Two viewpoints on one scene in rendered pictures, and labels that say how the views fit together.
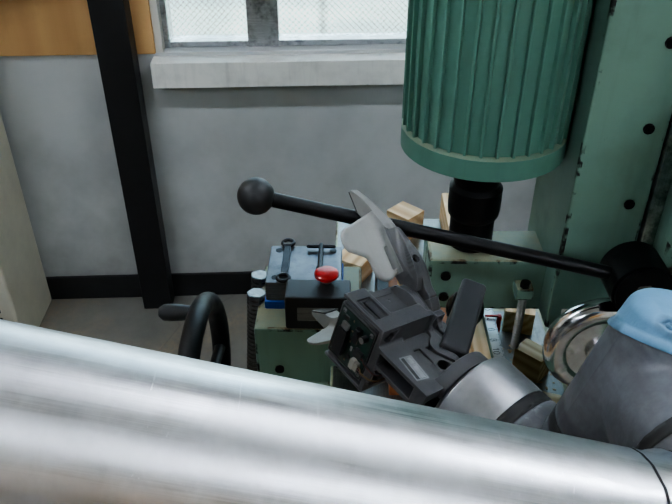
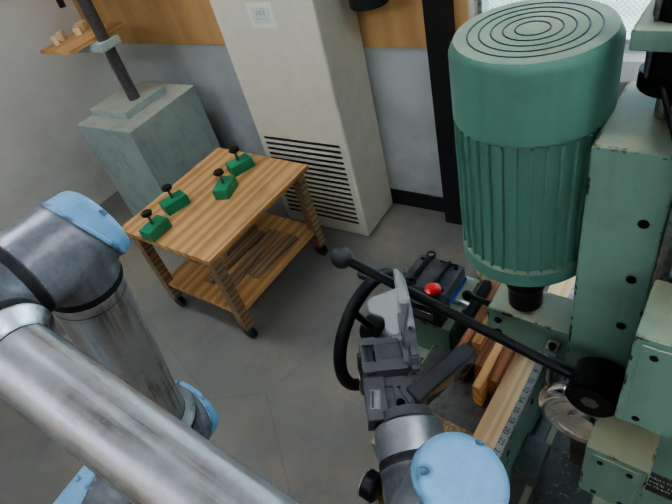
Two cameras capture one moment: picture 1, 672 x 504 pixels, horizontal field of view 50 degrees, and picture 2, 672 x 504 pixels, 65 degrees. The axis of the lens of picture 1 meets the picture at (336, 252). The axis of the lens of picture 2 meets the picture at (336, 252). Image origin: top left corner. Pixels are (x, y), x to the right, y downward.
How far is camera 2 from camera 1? 0.43 m
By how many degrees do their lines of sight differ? 36
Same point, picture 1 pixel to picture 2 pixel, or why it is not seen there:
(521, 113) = (515, 246)
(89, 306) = (413, 212)
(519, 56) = (509, 209)
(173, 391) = (110, 425)
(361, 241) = (381, 307)
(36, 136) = (390, 100)
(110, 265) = (429, 188)
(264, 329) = not seen: hidden behind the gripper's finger
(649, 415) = not seen: outside the picture
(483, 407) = (389, 444)
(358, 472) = (158, 490)
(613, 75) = (594, 235)
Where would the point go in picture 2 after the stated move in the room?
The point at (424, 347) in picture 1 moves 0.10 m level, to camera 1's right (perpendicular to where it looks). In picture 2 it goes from (396, 386) to (466, 416)
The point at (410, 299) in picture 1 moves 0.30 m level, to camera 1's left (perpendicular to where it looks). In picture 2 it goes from (402, 352) to (244, 290)
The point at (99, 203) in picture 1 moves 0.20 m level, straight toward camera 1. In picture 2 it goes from (425, 148) to (420, 173)
